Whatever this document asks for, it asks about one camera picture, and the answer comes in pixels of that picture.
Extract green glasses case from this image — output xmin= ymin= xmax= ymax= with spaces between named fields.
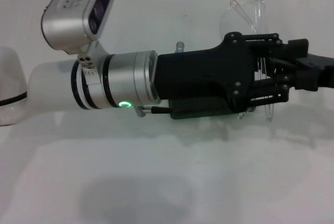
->
xmin=170 ymin=98 xmax=252 ymax=121

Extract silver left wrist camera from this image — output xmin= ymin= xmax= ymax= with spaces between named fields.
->
xmin=41 ymin=0 xmax=117 ymax=58

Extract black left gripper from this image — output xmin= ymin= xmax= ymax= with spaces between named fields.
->
xmin=153 ymin=31 xmax=258 ymax=117

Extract black cable plug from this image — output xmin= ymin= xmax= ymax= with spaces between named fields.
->
xmin=134 ymin=104 xmax=175 ymax=117

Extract clear white glasses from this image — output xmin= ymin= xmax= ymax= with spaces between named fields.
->
xmin=218 ymin=0 xmax=275 ymax=123

